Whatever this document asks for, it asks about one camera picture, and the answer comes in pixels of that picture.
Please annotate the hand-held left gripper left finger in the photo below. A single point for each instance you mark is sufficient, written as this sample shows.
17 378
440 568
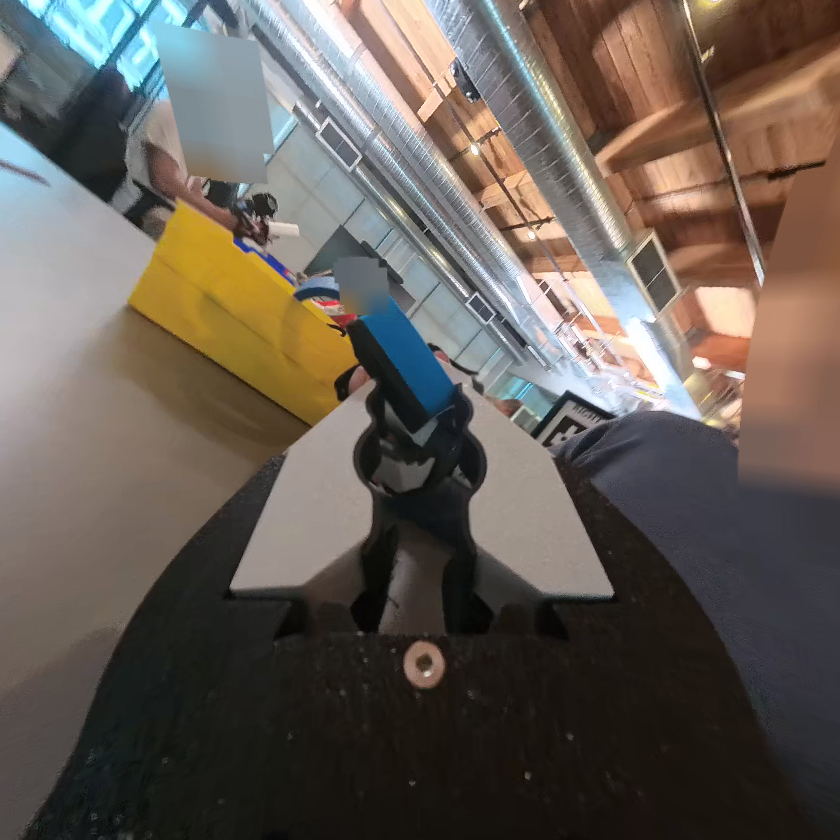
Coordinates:
302 518

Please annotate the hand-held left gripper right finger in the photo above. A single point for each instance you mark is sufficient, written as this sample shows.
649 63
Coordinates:
538 525

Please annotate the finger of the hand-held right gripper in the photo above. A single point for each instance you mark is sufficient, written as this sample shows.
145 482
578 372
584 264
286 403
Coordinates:
403 474

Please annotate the yellow plastic bin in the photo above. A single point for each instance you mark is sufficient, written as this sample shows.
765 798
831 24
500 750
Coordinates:
216 308

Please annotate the black white marker sign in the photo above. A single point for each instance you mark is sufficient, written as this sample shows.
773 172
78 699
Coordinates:
577 420

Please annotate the blue masking tape roll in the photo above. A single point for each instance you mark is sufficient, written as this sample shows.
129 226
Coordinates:
315 283

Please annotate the blue plastic bin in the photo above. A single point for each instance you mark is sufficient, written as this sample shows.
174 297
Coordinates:
272 266

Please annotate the black office chair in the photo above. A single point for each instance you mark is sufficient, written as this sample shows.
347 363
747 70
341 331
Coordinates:
98 144

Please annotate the silver air duct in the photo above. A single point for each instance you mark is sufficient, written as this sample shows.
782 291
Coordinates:
558 164
394 138

